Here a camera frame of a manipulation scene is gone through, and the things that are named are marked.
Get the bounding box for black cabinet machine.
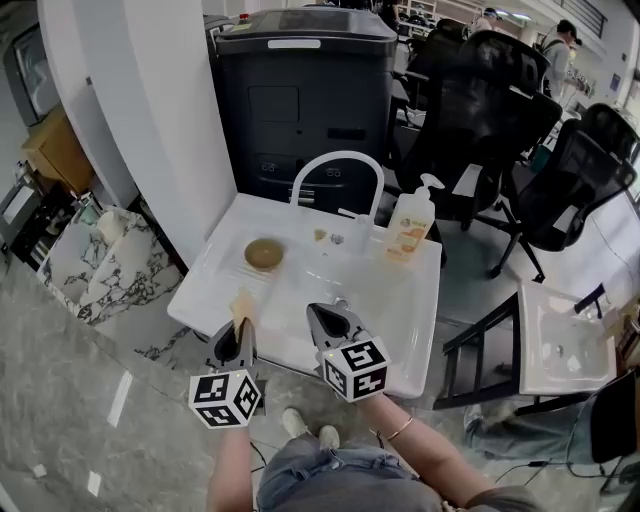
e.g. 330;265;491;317
204;7;401;211

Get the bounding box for brown bowl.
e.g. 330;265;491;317
243;237;286;273

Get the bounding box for person's blue jeans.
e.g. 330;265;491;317
255;434;426;512

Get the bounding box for white sink basin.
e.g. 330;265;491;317
167;192;444;400

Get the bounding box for black faucet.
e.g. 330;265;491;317
573;282;607;317

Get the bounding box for wooden cabinet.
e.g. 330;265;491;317
20;107;96;196

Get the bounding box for person's grey shirt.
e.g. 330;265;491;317
294;474;551;512

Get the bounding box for cream cup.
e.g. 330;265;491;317
96;209;124;245

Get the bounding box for grey monitor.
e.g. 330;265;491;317
2;22;64;129

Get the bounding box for black shelf rack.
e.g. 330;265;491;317
0;169;81;271

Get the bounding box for small white sink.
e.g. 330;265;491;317
517;279;619;397

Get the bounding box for person's left forearm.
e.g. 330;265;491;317
206;424;254;512

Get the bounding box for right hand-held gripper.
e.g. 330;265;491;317
306;302;390;403

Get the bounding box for marble pattern sink unit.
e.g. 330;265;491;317
37;202;186;326

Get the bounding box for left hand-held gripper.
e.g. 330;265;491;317
188;319;268;430

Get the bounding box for person's white left shoe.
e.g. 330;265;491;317
281;407;309;441

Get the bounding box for white arched faucet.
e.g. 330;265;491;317
289;149;386;254

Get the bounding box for yellow sponge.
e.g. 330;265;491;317
228;287;257;331

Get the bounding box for person's right forearm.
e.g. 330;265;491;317
357;389;501;509

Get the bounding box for orange label soap bottle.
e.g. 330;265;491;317
384;173;446;265

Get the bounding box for black metal stand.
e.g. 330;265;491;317
432;292;521;411

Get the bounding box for gold bracelet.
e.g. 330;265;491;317
385;416;415;442

